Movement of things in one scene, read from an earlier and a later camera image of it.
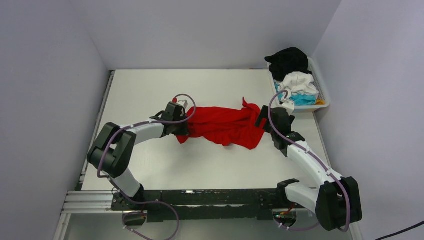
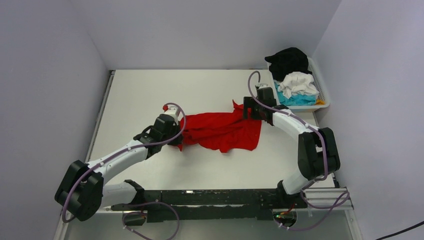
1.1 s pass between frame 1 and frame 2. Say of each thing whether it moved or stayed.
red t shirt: moved
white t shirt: stayed
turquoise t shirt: stayed
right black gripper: moved
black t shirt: stayed
